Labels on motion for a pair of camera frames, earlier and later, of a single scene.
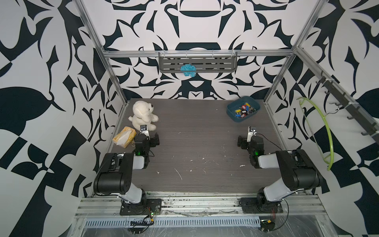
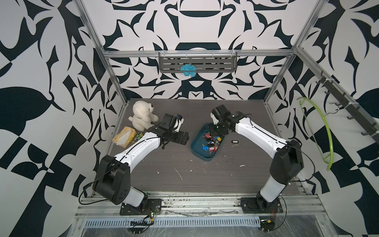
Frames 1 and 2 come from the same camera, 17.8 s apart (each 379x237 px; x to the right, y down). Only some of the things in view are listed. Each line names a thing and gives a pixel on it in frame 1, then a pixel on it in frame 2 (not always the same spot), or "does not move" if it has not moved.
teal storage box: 241,108 → 196,144
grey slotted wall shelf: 204,62 does not move
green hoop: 328,124 does not move
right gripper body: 246,145 → 218,129
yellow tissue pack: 125,137 does not move
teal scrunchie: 189,69 does not move
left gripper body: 152,143 → 177,137
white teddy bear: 143,115 does not move
